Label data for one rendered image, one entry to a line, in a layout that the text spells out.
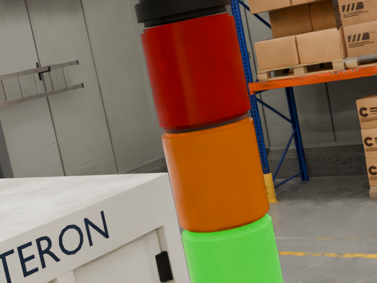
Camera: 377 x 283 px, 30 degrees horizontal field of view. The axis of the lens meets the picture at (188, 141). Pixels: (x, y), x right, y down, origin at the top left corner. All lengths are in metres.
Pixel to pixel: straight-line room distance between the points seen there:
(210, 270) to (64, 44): 10.46
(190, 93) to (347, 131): 9.88
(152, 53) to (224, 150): 0.06
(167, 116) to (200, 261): 0.08
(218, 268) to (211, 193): 0.04
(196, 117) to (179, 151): 0.02
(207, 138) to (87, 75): 10.69
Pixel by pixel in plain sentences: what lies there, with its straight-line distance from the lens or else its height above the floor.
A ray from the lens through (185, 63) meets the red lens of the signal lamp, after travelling 0.35.
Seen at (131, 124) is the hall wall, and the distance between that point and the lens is 11.64.
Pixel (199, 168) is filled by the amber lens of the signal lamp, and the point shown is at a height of 2.25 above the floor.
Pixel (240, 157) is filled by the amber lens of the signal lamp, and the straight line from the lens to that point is 0.36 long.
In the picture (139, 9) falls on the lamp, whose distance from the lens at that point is 0.36.
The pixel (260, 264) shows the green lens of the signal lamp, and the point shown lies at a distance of 0.37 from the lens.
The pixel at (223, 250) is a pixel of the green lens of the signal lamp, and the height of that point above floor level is 2.21.
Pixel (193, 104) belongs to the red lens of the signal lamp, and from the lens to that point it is 0.35.
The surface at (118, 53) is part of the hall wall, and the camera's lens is 11.61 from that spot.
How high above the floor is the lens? 2.31
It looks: 8 degrees down
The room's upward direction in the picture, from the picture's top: 11 degrees counter-clockwise
